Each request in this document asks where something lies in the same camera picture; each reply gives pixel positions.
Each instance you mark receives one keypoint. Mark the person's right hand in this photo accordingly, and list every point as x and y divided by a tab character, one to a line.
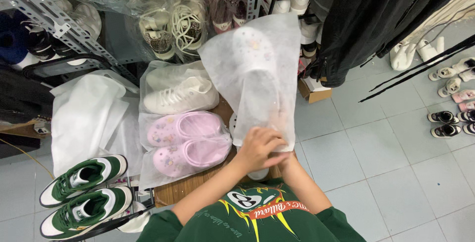
285	159

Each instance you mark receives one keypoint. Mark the person's left hand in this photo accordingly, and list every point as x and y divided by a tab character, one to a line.
254	153

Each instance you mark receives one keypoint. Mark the person's left fingers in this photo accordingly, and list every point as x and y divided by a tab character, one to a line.
276	142

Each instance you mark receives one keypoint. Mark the white non-woven shoe bag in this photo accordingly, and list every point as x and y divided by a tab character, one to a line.
256	75

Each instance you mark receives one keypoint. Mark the brown cardboard box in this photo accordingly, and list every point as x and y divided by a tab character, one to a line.
313	93

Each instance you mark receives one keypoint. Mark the green printed t-shirt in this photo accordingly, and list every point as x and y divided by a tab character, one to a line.
252	219

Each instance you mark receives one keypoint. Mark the pink clog with charms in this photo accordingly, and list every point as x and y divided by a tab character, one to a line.
193	155
185	127

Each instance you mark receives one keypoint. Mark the white clog with charms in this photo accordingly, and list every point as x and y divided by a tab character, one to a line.
254	53

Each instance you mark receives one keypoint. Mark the white lace-up sneaker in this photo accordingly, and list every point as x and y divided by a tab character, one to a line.
178	95

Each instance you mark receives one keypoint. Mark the clear bag of pink clogs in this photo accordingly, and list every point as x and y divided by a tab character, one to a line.
148	175

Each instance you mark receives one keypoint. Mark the clear bag of white sneakers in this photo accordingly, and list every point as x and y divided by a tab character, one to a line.
163	71

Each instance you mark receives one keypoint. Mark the black rack with white shoes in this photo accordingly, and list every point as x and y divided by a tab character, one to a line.
293	1

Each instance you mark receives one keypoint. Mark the black hanging jacket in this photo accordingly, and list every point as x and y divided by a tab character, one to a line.
363	19

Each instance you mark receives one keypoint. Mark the pair of white boots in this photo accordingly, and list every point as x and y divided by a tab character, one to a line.
404	54

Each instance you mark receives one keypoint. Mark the group of shoes on floor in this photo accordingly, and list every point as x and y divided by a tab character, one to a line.
451	117

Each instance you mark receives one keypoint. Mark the grey metal shelf with shoes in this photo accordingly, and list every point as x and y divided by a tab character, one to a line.
148	15

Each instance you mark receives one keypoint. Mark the pile of white non-woven bags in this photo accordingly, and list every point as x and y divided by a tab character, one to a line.
89	119

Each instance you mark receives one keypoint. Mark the green and white sneaker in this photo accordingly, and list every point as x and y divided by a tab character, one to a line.
83	179
85	212

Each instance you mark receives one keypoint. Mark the cream hanging garment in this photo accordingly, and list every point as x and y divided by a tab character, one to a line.
451	8

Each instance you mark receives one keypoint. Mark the black bag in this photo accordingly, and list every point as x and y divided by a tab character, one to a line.
22	97

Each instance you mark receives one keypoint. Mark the black tubular frame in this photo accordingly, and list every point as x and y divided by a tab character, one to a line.
63	62

